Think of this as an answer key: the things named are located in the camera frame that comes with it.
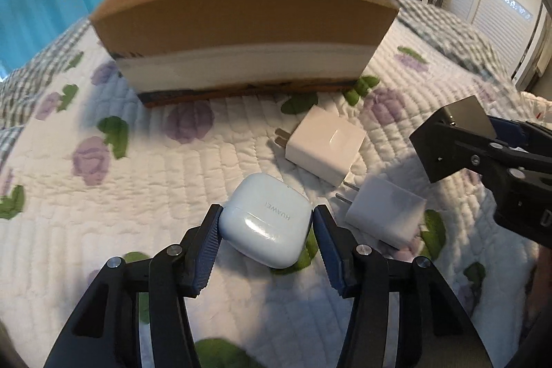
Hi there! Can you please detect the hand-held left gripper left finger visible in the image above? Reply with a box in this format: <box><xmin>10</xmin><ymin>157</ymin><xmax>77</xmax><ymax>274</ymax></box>
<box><xmin>43</xmin><ymin>203</ymin><xmax>224</xmax><ymax>368</ymax></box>

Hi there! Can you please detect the light blue earbud case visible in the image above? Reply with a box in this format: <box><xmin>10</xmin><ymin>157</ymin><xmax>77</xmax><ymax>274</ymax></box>
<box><xmin>218</xmin><ymin>172</ymin><xmax>314</xmax><ymax>269</ymax></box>

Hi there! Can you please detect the small white charger plug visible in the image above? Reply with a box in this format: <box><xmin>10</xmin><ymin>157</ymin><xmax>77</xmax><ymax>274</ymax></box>
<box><xmin>335</xmin><ymin>175</ymin><xmax>427</xmax><ymax>252</ymax></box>

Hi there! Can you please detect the person's right forearm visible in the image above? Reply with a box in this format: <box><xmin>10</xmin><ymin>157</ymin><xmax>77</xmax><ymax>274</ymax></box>
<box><xmin>532</xmin><ymin>245</ymin><xmax>552</xmax><ymax>336</ymax></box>

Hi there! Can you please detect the white louvred wardrobe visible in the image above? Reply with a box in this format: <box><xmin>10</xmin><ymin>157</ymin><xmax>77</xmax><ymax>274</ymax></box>
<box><xmin>431</xmin><ymin>0</ymin><xmax>552</xmax><ymax>86</ymax></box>

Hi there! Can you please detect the cardboard box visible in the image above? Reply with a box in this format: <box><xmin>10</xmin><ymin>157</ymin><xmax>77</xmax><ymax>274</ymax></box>
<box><xmin>88</xmin><ymin>0</ymin><xmax>401</xmax><ymax>109</ymax></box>

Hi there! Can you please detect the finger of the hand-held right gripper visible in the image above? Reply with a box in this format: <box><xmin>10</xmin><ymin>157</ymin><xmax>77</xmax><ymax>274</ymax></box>
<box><xmin>409</xmin><ymin>94</ymin><xmax>510</xmax><ymax>184</ymax></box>
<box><xmin>487</xmin><ymin>115</ymin><xmax>545</xmax><ymax>150</ymax></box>

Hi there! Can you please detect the large white charger plug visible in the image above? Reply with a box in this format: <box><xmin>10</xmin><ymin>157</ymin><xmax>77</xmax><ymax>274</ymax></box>
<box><xmin>274</xmin><ymin>105</ymin><xmax>368</xmax><ymax>188</ymax></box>

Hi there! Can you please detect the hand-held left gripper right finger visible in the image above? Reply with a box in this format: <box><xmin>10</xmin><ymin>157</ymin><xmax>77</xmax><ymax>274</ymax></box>
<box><xmin>312</xmin><ymin>204</ymin><xmax>493</xmax><ymax>368</ymax></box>

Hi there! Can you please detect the floral quilted bed cover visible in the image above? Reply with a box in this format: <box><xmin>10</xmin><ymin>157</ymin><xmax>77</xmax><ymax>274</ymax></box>
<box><xmin>0</xmin><ymin>0</ymin><xmax>552</xmax><ymax>368</ymax></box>

